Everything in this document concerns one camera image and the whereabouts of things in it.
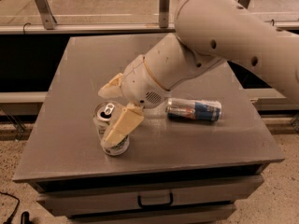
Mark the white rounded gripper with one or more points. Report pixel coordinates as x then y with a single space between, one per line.
140 84

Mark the white green 7up can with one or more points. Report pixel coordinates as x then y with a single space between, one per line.
104 116

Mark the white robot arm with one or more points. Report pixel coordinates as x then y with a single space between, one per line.
208 34

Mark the blue silver energy drink can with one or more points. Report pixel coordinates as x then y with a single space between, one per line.
193 109

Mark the horizontal metal railing bar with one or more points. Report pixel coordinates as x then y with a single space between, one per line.
85 29

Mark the grey cabinet upper drawer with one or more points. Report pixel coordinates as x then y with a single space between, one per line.
135 197

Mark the grey cabinet drawer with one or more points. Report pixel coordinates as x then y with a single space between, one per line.
135 197
188 214

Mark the grey cabinet lower drawer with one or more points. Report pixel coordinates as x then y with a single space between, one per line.
188 214

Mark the black drawer handle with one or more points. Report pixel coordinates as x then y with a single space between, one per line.
155 201

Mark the left metal railing bracket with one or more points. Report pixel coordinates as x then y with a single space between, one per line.
46 15

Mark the middle metal railing bracket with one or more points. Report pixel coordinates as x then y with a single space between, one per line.
164 13

